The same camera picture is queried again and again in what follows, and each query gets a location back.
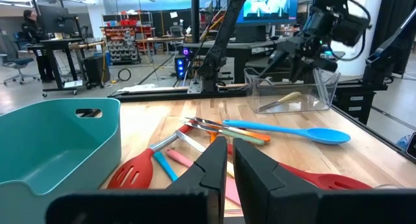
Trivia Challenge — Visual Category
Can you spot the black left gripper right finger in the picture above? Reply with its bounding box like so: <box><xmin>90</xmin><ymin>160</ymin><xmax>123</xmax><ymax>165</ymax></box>
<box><xmin>233</xmin><ymin>138</ymin><xmax>416</xmax><ymax>224</ymax></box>

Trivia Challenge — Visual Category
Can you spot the blue silicone spoon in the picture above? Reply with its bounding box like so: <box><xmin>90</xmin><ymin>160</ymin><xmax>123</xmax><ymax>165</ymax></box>
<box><xmin>222</xmin><ymin>119</ymin><xmax>352</xmax><ymax>145</ymax></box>

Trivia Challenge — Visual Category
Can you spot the yellow-handled knife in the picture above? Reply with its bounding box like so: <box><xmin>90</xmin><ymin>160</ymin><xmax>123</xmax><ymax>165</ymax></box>
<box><xmin>175</xmin><ymin>130</ymin><xmax>235</xmax><ymax>179</ymax></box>

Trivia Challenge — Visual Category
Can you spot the computer tower with blue lights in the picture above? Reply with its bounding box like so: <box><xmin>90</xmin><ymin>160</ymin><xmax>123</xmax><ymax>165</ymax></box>
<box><xmin>174</xmin><ymin>47</ymin><xmax>192</xmax><ymax>81</ymax></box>

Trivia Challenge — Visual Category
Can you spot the red grey parts bin rack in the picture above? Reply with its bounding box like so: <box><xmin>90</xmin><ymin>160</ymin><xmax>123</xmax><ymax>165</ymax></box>
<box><xmin>102</xmin><ymin>25</ymin><xmax>142</xmax><ymax>66</ymax></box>

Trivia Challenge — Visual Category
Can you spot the orange-handled knife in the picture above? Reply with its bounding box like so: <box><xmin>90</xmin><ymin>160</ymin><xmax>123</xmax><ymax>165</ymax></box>
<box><xmin>185</xmin><ymin>116</ymin><xmax>272</xmax><ymax>143</ymax></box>

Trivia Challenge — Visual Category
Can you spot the clear plastic bin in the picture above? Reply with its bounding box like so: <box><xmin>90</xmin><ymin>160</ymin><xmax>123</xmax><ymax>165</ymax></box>
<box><xmin>243</xmin><ymin>67</ymin><xmax>341</xmax><ymax>114</ymax></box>

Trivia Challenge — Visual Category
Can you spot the green-handled knife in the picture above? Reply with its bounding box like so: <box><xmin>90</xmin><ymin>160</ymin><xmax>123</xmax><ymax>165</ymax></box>
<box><xmin>179</xmin><ymin>119</ymin><xmax>266</xmax><ymax>146</ymax></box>

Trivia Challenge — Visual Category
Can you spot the pink silicone spatula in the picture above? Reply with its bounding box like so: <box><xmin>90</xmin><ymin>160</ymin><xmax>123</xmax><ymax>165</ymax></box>
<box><xmin>165</xmin><ymin>148</ymin><xmax>242</xmax><ymax>206</ymax></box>

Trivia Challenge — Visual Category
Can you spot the grey office chair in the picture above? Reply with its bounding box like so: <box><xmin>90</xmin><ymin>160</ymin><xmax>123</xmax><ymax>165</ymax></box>
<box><xmin>0</xmin><ymin>34</ymin><xmax>40</xmax><ymax>87</ymax></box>

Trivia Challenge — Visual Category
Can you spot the red slotted spoon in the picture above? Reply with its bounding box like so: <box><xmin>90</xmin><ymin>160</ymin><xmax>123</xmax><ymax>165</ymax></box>
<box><xmin>226</xmin><ymin>142</ymin><xmax>373</xmax><ymax>191</ymax></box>

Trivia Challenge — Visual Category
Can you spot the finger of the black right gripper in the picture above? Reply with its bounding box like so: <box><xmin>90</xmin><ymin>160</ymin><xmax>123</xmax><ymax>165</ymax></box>
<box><xmin>290</xmin><ymin>60</ymin><xmax>309</xmax><ymax>84</ymax></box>
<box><xmin>258</xmin><ymin>50</ymin><xmax>287</xmax><ymax>78</ymax></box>

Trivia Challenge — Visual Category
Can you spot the coiled black cable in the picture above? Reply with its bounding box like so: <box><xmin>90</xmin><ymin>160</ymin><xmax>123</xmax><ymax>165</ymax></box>
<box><xmin>117</xmin><ymin>68</ymin><xmax>132</xmax><ymax>82</ymax></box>

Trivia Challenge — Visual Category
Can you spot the black standing desk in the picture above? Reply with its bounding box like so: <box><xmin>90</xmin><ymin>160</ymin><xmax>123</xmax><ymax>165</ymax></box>
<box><xmin>26</xmin><ymin>38</ymin><xmax>86</xmax><ymax>97</ymax></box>

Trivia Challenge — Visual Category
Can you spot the person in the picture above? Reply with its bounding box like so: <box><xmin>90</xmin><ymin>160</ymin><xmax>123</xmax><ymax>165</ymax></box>
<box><xmin>21</xmin><ymin>9</ymin><xmax>55</xmax><ymax>84</ymax></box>

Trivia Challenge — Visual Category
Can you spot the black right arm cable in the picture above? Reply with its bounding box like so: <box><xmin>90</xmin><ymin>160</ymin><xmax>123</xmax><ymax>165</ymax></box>
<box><xmin>334</xmin><ymin>0</ymin><xmax>373</xmax><ymax>62</ymax></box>

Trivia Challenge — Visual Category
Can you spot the teal plastic bin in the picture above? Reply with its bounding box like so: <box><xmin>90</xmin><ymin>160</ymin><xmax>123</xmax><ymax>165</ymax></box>
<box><xmin>0</xmin><ymin>97</ymin><xmax>122</xmax><ymax>224</ymax></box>

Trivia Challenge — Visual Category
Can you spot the black drawer cabinet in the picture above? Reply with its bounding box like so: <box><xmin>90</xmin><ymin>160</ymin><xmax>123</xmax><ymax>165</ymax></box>
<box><xmin>333</xmin><ymin>86</ymin><xmax>373</xmax><ymax>125</ymax></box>

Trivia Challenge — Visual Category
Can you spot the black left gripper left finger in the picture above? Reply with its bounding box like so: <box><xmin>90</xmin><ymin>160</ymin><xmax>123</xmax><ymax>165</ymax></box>
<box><xmin>45</xmin><ymin>136</ymin><xmax>228</xmax><ymax>224</ymax></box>

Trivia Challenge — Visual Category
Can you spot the wooden workbench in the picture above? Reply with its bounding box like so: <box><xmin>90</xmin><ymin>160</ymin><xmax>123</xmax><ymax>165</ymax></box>
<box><xmin>135</xmin><ymin>35</ymin><xmax>192</xmax><ymax>61</ymax></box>

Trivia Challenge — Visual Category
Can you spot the cream-handled knife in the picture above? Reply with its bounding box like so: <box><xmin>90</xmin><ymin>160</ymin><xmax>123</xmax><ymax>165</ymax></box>
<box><xmin>257</xmin><ymin>91</ymin><xmax>303</xmax><ymax>113</ymax></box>

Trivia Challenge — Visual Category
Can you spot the large wall display screen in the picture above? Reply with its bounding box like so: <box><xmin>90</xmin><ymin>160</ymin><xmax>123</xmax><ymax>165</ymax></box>
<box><xmin>235</xmin><ymin>0</ymin><xmax>300</xmax><ymax>26</ymax></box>

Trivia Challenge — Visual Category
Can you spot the black monitor on stand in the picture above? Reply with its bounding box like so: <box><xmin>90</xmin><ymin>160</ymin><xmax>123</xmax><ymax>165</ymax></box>
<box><xmin>37</xmin><ymin>5</ymin><xmax>79</xmax><ymax>35</ymax></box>

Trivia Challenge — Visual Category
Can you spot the black box on floor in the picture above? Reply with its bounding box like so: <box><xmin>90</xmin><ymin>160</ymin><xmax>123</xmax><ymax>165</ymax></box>
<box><xmin>83</xmin><ymin>55</ymin><xmax>111</xmax><ymax>89</ymax></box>

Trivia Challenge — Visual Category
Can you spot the black curtain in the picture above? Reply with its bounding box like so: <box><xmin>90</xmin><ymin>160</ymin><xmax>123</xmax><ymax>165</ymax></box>
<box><xmin>370</xmin><ymin>0</ymin><xmax>416</xmax><ymax>75</ymax></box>

